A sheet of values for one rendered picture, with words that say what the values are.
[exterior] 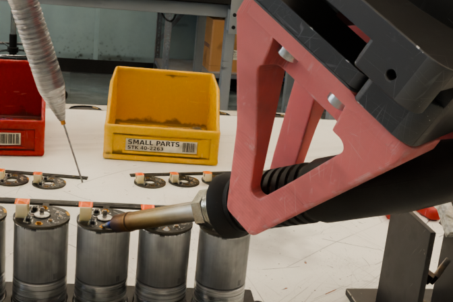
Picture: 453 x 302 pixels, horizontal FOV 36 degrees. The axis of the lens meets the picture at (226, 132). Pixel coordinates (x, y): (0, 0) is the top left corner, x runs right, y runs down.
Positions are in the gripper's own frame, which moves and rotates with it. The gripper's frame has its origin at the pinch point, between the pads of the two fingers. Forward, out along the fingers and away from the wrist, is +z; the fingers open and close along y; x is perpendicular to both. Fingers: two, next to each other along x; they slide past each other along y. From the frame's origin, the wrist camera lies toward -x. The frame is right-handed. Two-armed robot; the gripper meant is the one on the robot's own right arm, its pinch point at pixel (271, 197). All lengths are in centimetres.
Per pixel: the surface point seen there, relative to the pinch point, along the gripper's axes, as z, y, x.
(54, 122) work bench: 28.9, -23.2, -30.6
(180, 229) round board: 6.6, -2.5, -3.4
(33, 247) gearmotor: 9.6, 2.2, -6.7
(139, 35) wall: 205, -315, -249
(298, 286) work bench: 11.6, -12.8, 0.3
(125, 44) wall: 214, -308, -251
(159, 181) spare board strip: 19.8, -18.8, -14.6
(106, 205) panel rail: 8.6, -1.8, -7.1
